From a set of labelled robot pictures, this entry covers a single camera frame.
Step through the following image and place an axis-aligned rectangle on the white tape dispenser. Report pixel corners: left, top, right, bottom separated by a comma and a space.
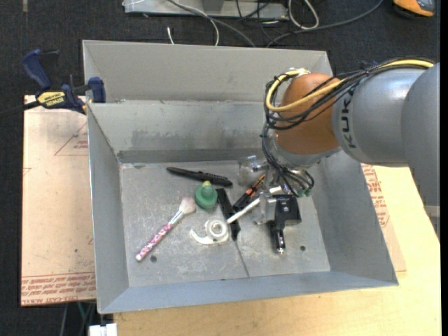
189, 218, 230, 246

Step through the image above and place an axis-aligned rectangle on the black pen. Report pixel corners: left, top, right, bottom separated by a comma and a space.
166, 167, 233, 188

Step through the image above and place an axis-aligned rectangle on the clear glass piece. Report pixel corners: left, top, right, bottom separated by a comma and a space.
237, 155, 269, 187

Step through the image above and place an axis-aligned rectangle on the pink makeup brush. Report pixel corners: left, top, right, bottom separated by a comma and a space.
135, 196, 197, 263

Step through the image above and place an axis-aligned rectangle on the brown cardboard board red print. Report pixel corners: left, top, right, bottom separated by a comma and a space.
20, 94, 409, 308

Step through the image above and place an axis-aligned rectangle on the grey metal bin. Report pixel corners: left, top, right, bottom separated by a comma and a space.
82, 39, 399, 315

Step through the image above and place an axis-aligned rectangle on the orange and black marker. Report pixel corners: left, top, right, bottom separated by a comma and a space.
232, 174, 267, 210

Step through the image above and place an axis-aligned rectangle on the white stick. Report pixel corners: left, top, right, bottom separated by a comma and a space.
226, 197, 262, 225

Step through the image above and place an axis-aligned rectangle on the black flat bar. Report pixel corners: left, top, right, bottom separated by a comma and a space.
214, 188, 242, 242

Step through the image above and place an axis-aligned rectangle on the green cap with yellow tip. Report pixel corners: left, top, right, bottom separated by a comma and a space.
194, 180, 219, 211

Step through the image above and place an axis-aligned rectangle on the black car charger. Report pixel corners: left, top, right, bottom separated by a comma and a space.
266, 194, 303, 256

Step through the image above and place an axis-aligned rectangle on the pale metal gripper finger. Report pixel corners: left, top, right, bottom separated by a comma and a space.
253, 196, 270, 225
267, 196, 279, 223

